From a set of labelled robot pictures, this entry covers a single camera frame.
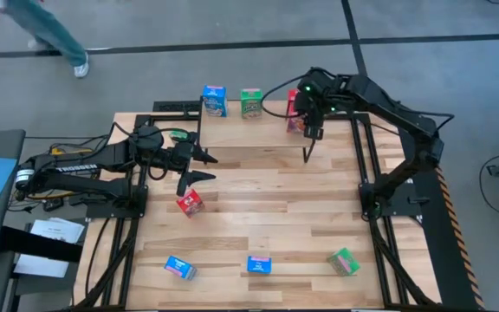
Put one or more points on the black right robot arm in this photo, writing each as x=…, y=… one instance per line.
x=405, y=117

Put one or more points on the blue Rice Krispies cereal box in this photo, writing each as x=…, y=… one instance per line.
x=179, y=266
x=259, y=264
x=215, y=102

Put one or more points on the white paper sheet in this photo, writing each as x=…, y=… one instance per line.
x=41, y=265
x=56, y=230

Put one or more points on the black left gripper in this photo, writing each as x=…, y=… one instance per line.
x=180, y=156

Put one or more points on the black bar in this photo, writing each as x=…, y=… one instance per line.
x=37, y=245

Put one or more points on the black metal table frame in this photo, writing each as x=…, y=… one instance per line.
x=349, y=116

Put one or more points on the red Froot Loops cereal box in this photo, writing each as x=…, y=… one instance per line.
x=295, y=125
x=190, y=203
x=292, y=102

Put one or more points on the black hazard-striped floor mat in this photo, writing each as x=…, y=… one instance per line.
x=449, y=260

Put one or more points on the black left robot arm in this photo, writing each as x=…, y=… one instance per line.
x=80, y=167

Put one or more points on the small black power adapter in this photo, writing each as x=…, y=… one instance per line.
x=52, y=204

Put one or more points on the wooden shelf with black legs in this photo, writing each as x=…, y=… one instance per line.
x=254, y=130

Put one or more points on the green Apple Jacks cereal box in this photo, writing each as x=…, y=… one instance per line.
x=251, y=104
x=344, y=261
x=180, y=135

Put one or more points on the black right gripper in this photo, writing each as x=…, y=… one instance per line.
x=316, y=99

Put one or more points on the person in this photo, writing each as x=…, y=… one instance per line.
x=46, y=30

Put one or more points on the round black plug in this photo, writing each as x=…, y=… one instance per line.
x=20, y=195

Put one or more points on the black flat plate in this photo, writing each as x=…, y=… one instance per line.
x=173, y=106

